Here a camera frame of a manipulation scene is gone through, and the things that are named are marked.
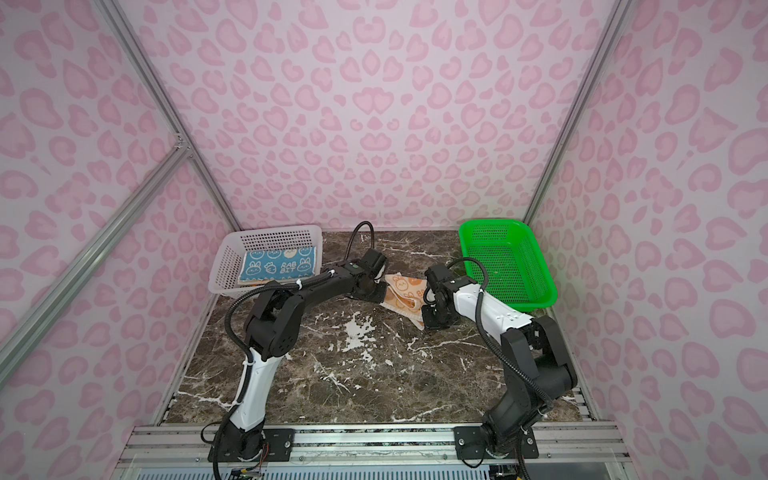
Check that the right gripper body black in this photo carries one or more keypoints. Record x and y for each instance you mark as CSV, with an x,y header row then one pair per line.
x,y
436,318

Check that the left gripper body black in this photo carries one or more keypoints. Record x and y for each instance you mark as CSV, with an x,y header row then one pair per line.
x,y
376,294

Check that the orange patterned towel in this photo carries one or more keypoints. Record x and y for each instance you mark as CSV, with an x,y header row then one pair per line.
x,y
404,296

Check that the green plastic basket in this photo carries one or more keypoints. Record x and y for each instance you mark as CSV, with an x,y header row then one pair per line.
x,y
518,273

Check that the blue bunny print towel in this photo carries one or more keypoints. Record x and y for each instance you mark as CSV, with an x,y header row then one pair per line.
x,y
260,266

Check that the white perforated plastic basket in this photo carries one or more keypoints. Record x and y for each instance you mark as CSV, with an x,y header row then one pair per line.
x,y
223,278

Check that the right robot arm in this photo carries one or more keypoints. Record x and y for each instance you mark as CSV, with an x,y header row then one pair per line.
x,y
537,366

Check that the left diagonal aluminium strut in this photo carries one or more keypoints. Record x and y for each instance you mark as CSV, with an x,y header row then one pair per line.
x,y
38,321

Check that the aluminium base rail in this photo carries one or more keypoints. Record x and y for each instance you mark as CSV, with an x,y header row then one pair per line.
x,y
590,450

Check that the right corner aluminium post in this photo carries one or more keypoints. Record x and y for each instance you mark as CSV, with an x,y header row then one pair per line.
x,y
620,15

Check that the corner aluminium post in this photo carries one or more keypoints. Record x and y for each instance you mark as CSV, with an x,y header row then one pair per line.
x,y
620,15
130,44

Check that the left corner aluminium post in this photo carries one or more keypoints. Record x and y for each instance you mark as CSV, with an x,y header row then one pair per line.
x,y
130,44

